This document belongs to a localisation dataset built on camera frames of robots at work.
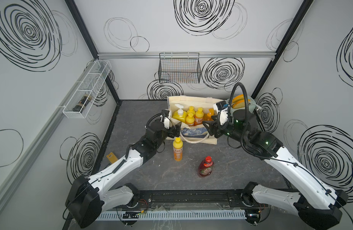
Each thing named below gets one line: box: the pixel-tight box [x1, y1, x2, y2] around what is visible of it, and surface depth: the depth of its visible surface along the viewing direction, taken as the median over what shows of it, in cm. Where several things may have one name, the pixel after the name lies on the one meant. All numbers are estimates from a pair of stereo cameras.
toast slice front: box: [232, 98, 251, 109], surface depth 93 cm
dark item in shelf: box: [71, 94, 93, 114], surface depth 68 cm
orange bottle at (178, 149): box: [172, 137, 184, 161], surface depth 75 cm
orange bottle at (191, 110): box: [186, 105, 196, 117], surface depth 87 cm
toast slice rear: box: [231, 94, 245, 104], surface depth 93 cm
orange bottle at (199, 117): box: [194, 107, 204, 127], surface depth 87 cm
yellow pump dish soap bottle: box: [172, 103, 188, 123], surface depth 85 cm
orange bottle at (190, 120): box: [185, 112, 196, 127], surface depth 86 cm
